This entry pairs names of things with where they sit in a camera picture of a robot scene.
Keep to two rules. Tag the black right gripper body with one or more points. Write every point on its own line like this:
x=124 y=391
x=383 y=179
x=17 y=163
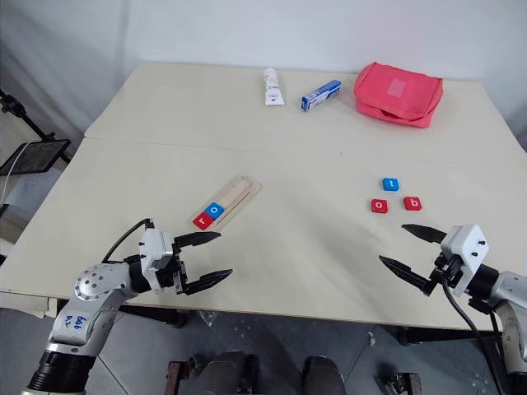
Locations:
x=446 y=271

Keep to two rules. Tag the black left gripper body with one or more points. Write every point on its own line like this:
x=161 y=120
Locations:
x=181 y=263

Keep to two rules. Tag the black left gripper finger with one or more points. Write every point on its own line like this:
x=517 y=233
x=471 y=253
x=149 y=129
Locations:
x=201 y=238
x=210 y=280

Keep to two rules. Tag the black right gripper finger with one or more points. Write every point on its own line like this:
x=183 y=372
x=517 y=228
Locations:
x=428 y=233
x=407 y=273

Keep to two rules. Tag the red letter tile r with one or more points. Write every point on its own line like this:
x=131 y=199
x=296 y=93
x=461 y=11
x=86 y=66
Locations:
x=202 y=221

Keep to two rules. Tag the blue letter tile o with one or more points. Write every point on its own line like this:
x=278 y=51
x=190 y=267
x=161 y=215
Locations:
x=214 y=210

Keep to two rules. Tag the red letter tile b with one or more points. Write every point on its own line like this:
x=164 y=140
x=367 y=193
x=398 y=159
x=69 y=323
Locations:
x=413 y=203

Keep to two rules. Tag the red letter tile o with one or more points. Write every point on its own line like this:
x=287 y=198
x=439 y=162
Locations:
x=379 y=205

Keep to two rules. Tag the wooden letter block holder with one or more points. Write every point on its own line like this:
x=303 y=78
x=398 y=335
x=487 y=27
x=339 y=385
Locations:
x=239 y=191

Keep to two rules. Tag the blue letter tile t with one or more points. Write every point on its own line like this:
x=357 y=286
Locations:
x=390 y=184

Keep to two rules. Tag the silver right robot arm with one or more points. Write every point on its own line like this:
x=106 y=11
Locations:
x=508 y=304

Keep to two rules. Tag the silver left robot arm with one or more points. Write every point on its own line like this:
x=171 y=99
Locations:
x=90 y=304

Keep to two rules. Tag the clear plastic scrap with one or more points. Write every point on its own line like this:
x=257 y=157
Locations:
x=207 y=319

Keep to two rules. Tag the dark rounded shape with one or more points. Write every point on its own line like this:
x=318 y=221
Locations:
x=323 y=376

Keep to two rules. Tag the pink fabric pouch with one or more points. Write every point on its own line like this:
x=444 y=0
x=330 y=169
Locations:
x=395 y=92

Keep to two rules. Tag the white squeeze tube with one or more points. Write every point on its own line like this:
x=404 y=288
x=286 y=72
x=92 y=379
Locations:
x=272 y=88

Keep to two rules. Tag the blue and white carton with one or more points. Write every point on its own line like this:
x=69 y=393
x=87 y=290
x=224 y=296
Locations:
x=321 y=95

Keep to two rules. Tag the black flat tray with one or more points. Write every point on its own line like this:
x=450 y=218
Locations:
x=35 y=156

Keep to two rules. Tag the black metal stand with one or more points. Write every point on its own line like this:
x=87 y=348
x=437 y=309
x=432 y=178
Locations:
x=20 y=115

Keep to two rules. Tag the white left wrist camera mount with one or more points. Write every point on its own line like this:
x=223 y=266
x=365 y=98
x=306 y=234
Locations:
x=154 y=251

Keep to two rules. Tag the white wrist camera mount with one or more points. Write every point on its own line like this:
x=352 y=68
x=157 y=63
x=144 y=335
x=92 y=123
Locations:
x=467 y=247
x=154 y=251

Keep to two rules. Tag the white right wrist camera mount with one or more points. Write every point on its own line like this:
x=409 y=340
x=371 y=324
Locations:
x=467 y=247

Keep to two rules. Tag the black table frame bar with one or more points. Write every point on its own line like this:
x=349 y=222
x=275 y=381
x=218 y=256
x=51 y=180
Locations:
x=444 y=335

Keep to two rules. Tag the brown metal bracket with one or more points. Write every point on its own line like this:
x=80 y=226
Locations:
x=177 y=376
x=405 y=384

